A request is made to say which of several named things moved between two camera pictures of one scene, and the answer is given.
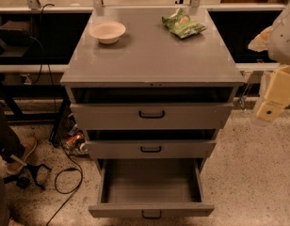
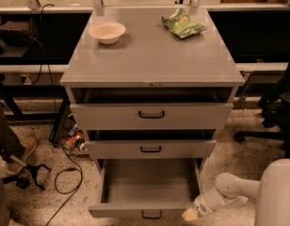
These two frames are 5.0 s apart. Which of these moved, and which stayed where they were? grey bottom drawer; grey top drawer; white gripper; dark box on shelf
Moved: white gripper
Stayed: grey bottom drawer; grey top drawer; dark box on shelf
